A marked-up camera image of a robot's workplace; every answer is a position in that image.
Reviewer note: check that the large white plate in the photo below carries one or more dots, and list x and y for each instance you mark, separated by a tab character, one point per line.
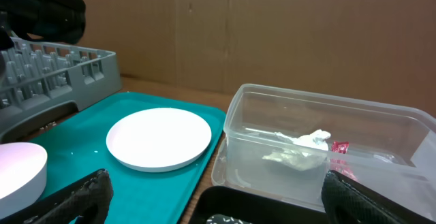
158	139

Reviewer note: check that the white tissue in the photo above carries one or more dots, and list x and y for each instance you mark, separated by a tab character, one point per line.
304	153

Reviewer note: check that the teal plastic tray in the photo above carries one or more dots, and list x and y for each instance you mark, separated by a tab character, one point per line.
77	147

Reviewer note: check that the grey dishwasher rack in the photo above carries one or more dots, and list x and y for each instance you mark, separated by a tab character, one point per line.
45	81

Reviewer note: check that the clear plastic bin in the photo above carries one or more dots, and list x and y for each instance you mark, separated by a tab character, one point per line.
391	148

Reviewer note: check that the red snack wrapper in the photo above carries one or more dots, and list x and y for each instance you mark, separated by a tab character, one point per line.
340	165

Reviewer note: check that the pile of rice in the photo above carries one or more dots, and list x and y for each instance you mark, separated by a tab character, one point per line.
223	219

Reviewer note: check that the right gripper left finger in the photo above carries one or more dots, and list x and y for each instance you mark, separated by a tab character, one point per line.
86	201

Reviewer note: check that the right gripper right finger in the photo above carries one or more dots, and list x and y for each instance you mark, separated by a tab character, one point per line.
347	201

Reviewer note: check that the black plastic tray bin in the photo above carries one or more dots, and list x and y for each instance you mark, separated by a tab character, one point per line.
251	208

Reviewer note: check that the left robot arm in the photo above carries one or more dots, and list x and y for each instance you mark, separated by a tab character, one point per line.
46	20

